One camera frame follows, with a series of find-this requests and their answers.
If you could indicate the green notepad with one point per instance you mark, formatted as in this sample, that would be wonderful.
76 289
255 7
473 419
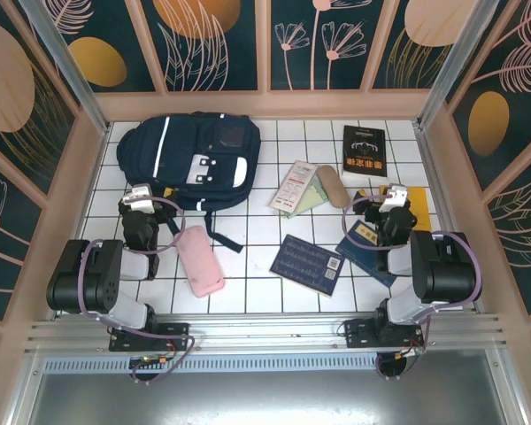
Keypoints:
312 197

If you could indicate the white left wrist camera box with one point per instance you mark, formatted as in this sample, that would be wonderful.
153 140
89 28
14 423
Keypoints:
138 199

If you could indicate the dark blue book QR codes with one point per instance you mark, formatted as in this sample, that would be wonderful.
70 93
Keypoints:
305 265

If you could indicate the blue book yellow label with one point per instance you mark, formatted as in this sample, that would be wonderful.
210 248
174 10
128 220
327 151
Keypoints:
358 241

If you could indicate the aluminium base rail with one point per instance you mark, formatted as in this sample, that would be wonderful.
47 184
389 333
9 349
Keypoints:
265 327

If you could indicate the pink pencil case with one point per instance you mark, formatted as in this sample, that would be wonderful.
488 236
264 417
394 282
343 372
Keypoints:
200 261

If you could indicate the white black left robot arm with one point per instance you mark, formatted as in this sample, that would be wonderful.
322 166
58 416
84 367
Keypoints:
71 274

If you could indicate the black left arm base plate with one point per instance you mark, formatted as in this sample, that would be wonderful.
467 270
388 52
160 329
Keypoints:
177 333

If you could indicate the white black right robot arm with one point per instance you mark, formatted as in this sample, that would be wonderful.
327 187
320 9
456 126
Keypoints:
447 270

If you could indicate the navy blue backpack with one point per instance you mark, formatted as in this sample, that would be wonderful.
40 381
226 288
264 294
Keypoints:
181 150

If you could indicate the black book gold title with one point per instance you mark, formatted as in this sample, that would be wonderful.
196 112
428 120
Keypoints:
364 150

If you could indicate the brushed metal bottom panel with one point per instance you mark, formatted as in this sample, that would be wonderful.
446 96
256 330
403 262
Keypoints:
265 398

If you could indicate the tan glasses case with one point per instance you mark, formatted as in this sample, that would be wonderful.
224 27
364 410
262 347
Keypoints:
334 188

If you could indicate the white ruler set package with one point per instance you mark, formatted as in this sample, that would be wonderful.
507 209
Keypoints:
294 186

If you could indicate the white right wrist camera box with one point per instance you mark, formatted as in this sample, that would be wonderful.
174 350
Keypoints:
394 199

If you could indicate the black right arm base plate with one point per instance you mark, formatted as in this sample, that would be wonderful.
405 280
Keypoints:
358 334

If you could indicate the slotted metal vent strip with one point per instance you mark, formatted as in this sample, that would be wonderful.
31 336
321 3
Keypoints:
265 364

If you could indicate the aluminium corner post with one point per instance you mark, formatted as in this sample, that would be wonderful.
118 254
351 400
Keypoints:
71 66
450 66

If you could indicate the small circuit board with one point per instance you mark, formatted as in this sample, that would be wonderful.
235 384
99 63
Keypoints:
410 352
152 360

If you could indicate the aluminium side rail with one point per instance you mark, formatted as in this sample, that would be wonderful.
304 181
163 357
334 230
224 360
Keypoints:
436 177
94 177

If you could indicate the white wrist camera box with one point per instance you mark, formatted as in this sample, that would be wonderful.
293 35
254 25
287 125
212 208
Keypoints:
138 199
394 199

